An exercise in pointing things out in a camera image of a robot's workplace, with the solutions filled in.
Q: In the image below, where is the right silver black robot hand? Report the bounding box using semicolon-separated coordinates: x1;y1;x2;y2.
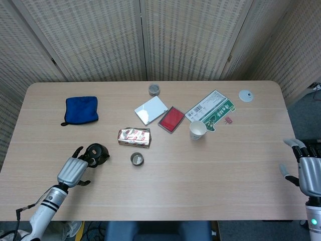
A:
279;138;321;198

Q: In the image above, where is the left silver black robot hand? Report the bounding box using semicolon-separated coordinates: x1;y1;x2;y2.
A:
57;146;91;189

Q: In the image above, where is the black teapot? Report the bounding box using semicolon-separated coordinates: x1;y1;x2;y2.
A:
84;143;110;168

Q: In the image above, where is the small round metal tin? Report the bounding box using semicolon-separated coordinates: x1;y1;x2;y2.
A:
129;152;145;167

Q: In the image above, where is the grey sneaker under table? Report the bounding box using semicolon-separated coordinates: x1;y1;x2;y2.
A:
60;220;83;238

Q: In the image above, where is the blue cloth pouch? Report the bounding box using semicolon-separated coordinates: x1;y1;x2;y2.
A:
60;95;99;127

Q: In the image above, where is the red patterned foil packet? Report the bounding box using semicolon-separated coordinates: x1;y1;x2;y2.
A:
116;127;151;150

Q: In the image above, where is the white flat plastic case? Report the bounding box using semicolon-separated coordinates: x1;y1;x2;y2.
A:
133;95;169;126

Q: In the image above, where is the white round disc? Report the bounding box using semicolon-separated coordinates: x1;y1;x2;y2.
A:
238;89;254;102

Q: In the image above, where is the blue seat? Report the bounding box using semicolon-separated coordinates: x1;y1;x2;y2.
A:
104;220;214;241

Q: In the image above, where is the red ink pad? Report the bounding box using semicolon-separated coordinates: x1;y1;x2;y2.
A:
157;106;186;134

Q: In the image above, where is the small clear round jar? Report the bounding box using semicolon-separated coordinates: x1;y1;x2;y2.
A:
148;83;162;97

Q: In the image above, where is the green white flattened carton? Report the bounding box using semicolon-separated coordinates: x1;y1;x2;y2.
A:
185;89;237;133

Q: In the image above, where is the white paper cup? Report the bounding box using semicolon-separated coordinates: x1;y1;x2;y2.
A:
189;120;208;141

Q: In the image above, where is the woven folding screen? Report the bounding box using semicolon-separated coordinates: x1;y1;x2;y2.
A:
0;0;321;174

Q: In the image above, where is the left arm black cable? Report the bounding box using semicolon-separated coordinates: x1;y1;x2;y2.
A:
14;193;50;236

